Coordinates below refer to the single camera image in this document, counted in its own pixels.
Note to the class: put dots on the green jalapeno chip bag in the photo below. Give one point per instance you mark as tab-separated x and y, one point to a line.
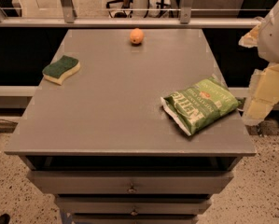
199	105

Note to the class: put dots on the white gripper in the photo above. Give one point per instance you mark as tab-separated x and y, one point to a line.
273	37

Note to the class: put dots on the orange fruit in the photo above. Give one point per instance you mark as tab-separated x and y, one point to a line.
136	36

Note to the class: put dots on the metal guard rail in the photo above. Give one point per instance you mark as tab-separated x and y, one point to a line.
171	18

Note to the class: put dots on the grey drawer cabinet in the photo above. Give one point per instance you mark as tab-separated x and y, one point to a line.
87	140

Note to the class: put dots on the green and yellow sponge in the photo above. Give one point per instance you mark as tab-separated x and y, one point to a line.
59	71

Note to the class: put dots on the black shoe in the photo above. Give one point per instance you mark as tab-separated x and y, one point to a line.
4	219

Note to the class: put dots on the top drawer metal knob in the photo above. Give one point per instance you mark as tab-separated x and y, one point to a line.
132	189

